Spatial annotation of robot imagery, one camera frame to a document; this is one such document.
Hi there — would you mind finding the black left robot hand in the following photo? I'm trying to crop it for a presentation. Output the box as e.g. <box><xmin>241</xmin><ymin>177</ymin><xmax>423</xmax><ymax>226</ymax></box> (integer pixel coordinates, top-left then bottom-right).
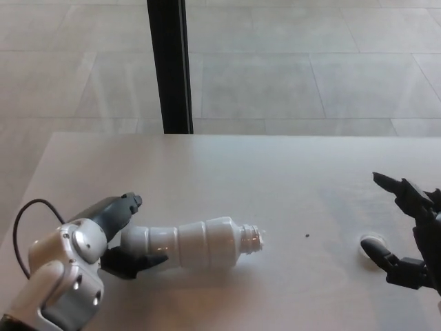
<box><xmin>67</xmin><ymin>192</ymin><xmax>170</xmax><ymax>279</ymax></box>

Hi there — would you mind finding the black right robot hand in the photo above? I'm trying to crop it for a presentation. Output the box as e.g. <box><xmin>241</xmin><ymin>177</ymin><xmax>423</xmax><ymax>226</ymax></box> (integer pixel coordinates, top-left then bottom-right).
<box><xmin>360</xmin><ymin>171</ymin><xmax>441</xmax><ymax>296</ymax></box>

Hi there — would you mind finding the white screw bottle cap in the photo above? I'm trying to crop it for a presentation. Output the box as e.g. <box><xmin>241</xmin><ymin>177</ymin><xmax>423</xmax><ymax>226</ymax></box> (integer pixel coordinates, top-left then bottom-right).
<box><xmin>359</xmin><ymin>234</ymin><xmax>387</xmax><ymax>260</ymax></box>

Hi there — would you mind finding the white plastic bottle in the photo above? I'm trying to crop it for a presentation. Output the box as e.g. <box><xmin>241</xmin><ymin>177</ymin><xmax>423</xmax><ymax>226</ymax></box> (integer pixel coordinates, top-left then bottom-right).
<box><xmin>120</xmin><ymin>215</ymin><xmax>266</xmax><ymax>270</ymax></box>

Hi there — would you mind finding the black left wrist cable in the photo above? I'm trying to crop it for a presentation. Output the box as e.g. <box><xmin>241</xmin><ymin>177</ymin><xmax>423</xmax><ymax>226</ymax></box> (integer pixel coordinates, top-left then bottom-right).
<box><xmin>12</xmin><ymin>199</ymin><xmax>67</xmax><ymax>279</ymax></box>

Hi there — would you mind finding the black vertical frame post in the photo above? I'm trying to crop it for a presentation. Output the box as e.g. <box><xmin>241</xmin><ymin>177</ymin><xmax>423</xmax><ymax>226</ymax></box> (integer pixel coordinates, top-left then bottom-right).
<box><xmin>146</xmin><ymin>0</ymin><xmax>194</xmax><ymax>134</ymax></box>

